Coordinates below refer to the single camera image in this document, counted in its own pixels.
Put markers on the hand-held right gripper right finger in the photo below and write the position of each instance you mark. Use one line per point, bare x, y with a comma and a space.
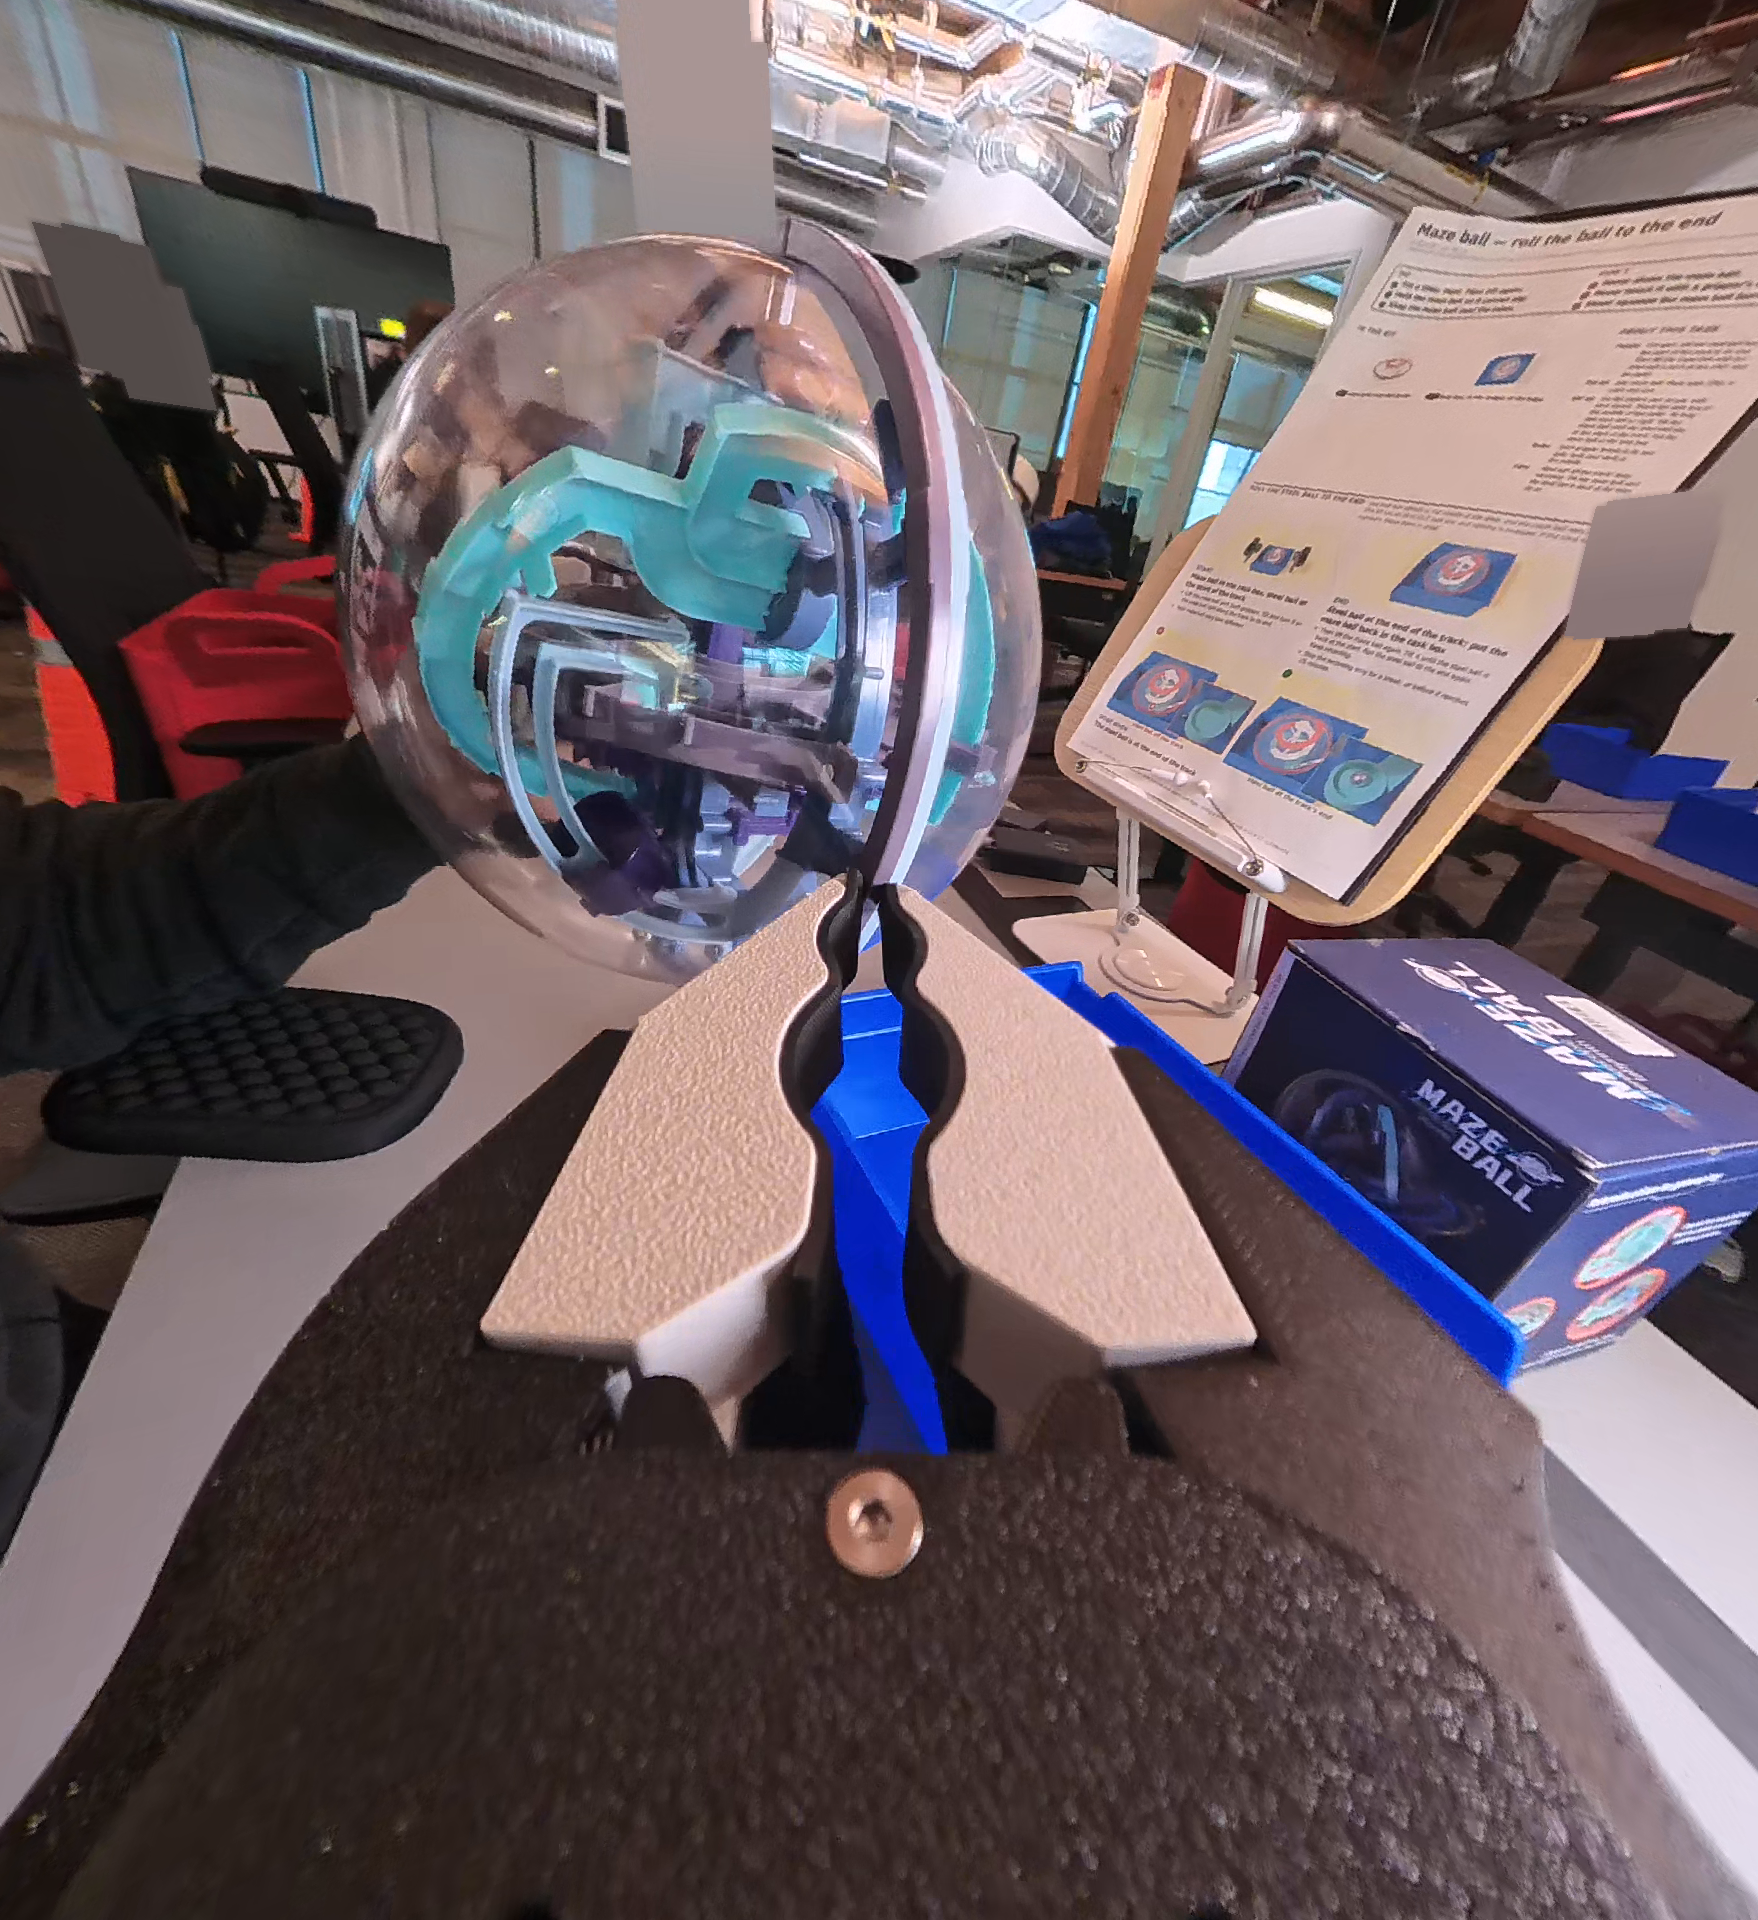
1083, 1201

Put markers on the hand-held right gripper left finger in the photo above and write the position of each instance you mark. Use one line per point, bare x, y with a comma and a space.
670, 1201

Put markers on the blue plastic bin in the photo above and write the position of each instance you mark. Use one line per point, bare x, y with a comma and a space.
1360, 1230

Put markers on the clear plastic maze ball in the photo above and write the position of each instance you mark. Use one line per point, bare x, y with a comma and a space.
639, 602

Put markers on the person's left forearm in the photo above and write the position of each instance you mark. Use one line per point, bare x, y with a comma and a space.
161, 899

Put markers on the black mesh pad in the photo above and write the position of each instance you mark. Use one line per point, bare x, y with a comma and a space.
265, 1076

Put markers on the dark blue cardboard box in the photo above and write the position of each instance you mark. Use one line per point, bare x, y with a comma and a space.
1511, 1125

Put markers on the instruction sheet on stand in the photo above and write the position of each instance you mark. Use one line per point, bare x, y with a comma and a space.
1465, 826

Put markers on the red chair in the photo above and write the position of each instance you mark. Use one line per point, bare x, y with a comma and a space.
235, 675

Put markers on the small blue bin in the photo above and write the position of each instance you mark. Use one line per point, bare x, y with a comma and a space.
1757, 842
1616, 757

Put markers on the orange traffic cone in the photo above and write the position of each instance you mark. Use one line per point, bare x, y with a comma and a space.
64, 721

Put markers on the printed instruction sheet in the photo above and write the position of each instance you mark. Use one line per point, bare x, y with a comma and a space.
1451, 510

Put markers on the black office chair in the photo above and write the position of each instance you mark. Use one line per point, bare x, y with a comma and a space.
55, 510

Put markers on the large dark screen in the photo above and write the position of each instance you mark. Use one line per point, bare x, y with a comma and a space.
296, 270

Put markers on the silver ceiling duct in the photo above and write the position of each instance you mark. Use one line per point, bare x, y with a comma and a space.
370, 46

